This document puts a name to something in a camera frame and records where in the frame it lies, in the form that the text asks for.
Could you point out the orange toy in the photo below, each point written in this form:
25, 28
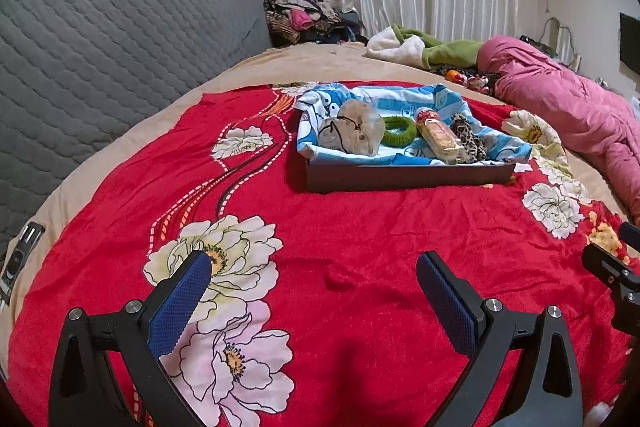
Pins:
452, 75

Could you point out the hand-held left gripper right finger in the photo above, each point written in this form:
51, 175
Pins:
447, 302

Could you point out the grey quilted headboard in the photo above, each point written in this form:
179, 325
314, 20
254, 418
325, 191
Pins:
100, 47

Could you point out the blue striped cartoon cloth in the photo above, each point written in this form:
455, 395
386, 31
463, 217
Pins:
400, 99

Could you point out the white framed mirror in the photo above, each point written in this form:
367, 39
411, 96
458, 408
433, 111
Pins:
567, 39

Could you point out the black and silver device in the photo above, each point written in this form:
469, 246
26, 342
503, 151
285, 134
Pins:
20, 252

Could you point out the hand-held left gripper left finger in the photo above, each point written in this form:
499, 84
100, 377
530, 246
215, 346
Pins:
180, 302

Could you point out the dark brown tray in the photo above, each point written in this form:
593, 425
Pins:
400, 179

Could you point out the long biscuit pack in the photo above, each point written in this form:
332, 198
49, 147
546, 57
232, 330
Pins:
440, 139

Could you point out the leopard print scrunchie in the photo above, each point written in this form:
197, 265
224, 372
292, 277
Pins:
467, 139

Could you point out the dark floral cloth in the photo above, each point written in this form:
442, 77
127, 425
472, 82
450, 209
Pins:
440, 69

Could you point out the red floral blanket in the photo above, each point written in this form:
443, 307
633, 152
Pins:
350, 232

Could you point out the black television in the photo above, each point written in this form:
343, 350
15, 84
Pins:
631, 42

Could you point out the pink quilt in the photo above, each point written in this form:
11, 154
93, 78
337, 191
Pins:
560, 97

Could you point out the pile of clothes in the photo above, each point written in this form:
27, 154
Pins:
305, 19

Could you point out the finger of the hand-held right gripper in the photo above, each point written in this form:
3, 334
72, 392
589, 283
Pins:
631, 233
602, 263

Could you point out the green and white fleece blanket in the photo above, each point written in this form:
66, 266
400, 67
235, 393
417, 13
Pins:
440, 49

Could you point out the red and white toy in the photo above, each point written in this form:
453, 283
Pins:
475, 82

